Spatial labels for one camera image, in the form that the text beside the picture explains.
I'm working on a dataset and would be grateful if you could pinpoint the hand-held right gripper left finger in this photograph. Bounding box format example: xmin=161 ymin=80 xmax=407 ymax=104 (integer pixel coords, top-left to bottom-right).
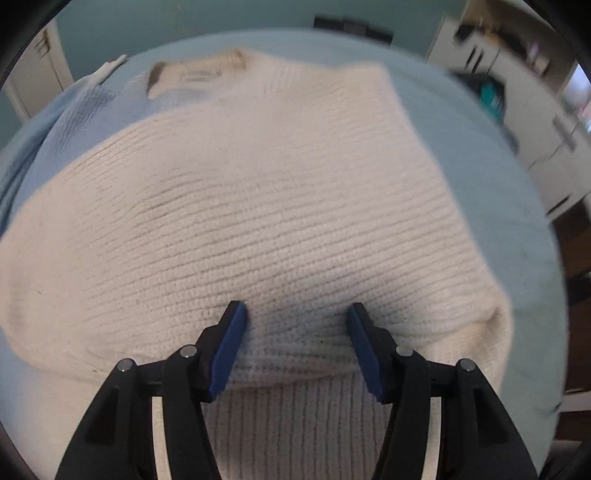
xmin=55 ymin=300 xmax=250 ymax=480

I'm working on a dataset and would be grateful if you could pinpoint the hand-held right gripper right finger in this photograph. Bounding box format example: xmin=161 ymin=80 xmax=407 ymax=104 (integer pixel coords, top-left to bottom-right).
xmin=347 ymin=302 xmax=539 ymax=480

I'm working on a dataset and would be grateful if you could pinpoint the cream and blue knit sweater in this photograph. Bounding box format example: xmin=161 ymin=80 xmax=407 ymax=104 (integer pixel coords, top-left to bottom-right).
xmin=0 ymin=46 xmax=515 ymax=480

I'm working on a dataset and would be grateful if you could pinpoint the bed with blue sheet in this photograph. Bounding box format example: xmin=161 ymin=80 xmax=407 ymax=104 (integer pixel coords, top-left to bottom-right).
xmin=0 ymin=28 xmax=571 ymax=480

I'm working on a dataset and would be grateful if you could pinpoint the dark bag with teal cloth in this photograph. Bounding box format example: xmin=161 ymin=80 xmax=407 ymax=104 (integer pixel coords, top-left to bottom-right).
xmin=455 ymin=71 xmax=519 ymax=148

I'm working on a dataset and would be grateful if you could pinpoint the white drawer cabinet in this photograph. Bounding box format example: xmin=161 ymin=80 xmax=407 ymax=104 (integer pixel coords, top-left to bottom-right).
xmin=425 ymin=0 xmax=591 ymax=217

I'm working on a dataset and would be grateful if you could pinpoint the white door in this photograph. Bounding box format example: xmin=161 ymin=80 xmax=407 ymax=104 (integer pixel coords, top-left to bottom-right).
xmin=7 ymin=21 xmax=75 ymax=121

